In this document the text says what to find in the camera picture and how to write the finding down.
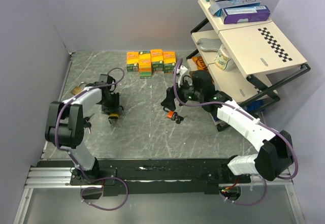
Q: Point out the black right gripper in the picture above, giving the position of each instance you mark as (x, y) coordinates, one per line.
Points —
(169, 101)

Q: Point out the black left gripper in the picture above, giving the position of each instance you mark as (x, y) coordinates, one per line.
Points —
(115, 107)

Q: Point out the yellow padlock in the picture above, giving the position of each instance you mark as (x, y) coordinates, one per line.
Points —
(113, 119)

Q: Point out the orange padlock black keys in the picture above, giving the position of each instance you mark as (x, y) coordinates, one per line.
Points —
(179, 119)

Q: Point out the black headed keys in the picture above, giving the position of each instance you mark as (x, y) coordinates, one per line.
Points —
(86, 122)

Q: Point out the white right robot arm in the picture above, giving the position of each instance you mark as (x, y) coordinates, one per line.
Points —
(274, 149)

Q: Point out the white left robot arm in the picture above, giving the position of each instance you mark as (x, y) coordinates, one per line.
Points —
(66, 122)

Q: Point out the orange sponge pack stack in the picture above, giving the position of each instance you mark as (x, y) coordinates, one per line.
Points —
(146, 63)

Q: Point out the orange snack bag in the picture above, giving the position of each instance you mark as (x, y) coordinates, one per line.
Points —
(197, 63)

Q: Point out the silver foil pouch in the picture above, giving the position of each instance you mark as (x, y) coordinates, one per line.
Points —
(209, 45)

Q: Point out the blue bag under shelf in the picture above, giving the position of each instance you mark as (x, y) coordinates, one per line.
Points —
(250, 108)

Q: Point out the cream tiered shelf rack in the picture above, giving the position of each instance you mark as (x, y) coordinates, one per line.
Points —
(265, 58)

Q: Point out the purple toothpaste box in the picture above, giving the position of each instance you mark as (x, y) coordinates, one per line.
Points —
(245, 14)

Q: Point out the grey R.O.C.S. toothpaste box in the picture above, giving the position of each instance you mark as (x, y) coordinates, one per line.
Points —
(216, 6)

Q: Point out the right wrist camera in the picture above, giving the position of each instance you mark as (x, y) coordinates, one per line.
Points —
(181, 72)

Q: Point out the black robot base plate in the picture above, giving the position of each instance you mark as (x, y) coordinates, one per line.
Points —
(113, 177)

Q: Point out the aluminium rail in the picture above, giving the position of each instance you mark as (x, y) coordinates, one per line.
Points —
(238, 189)

